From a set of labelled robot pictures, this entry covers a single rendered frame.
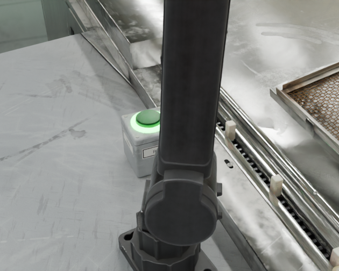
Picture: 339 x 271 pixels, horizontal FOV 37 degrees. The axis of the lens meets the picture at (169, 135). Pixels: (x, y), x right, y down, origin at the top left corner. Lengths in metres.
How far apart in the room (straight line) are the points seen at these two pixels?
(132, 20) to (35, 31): 2.20
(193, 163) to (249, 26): 0.76
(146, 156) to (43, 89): 0.34
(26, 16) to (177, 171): 2.97
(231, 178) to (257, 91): 0.30
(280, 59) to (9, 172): 0.59
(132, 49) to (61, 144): 0.22
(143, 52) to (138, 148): 0.27
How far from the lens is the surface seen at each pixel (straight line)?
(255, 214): 0.68
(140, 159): 0.76
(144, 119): 0.76
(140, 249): 0.63
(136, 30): 0.99
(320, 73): 0.90
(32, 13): 3.46
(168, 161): 0.51
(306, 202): 0.73
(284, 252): 0.64
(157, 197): 0.53
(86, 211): 0.75
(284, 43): 1.17
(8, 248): 0.73
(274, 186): 0.73
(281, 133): 0.89
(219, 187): 0.61
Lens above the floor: 1.35
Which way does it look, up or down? 38 degrees down
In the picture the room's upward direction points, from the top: 2 degrees counter-clockwise
